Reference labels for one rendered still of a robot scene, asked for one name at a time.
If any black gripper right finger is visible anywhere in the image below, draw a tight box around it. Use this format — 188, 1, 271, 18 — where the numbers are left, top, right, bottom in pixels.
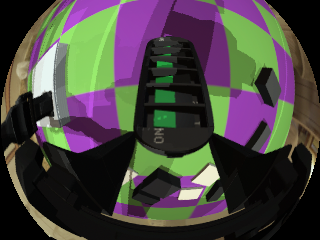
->
208, 132, 292, 215

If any dark grey controller unit with green rocker switches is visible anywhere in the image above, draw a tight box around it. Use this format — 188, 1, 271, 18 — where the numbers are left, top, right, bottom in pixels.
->
133, 36, 213, 159

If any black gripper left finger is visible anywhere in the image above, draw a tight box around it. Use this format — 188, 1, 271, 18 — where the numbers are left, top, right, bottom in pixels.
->
43, 131, 136, 216

